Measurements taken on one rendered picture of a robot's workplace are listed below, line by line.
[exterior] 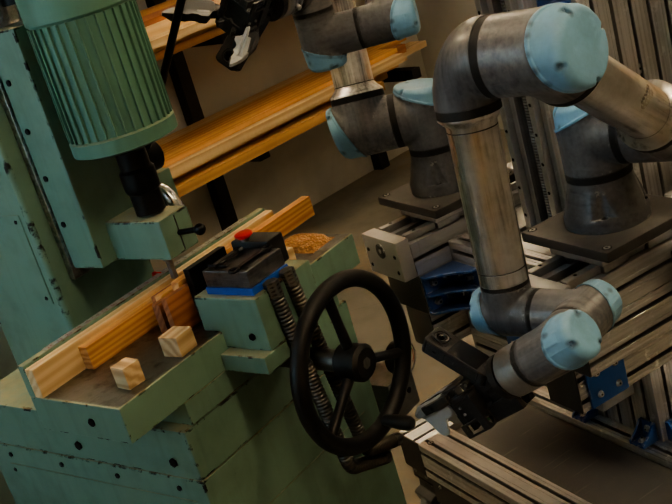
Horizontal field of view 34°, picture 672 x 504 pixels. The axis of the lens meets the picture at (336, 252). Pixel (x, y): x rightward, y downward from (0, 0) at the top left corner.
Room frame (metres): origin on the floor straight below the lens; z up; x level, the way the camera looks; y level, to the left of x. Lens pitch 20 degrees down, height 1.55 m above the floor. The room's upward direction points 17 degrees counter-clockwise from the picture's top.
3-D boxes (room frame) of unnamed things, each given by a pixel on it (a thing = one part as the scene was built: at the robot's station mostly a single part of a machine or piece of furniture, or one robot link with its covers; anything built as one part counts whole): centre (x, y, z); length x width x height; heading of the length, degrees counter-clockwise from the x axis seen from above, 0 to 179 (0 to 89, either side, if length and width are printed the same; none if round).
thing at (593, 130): (1.79, -0.48, 0.98); 0.13 x 0.12 x 0.14; 47
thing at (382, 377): (1.87, 0.00, 0.58); 0.12 x 0.08 x 0.08; 48
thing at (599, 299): (1.44, -0.31, 0.83); 0.11 x 0.11 x 0.08; 47
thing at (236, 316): (1.63, 0.14, 0.91); 0.15 x 0.14 x 0.09; 138
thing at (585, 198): (1.79, -0.48, 0.87); 0.15 x 0.15 x 0.10
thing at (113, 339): (1.82, 0.22, 0.92); 0.60 x 0.02 x 0.04; 138
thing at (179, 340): (1.57, 0.27, 0.92); 0.04 x 0.04 x 0.03; 52
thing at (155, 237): (1.78, 0.29, 1.03); 0.14 x 0.07 x 0.09; 48
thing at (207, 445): (1.85, 0.37, 0.76); 0.57 x 0.45 x 0.09; 48
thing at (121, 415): (1.68, 0.20, 0.87); 0.61 x 0.30 x 0.06; 138
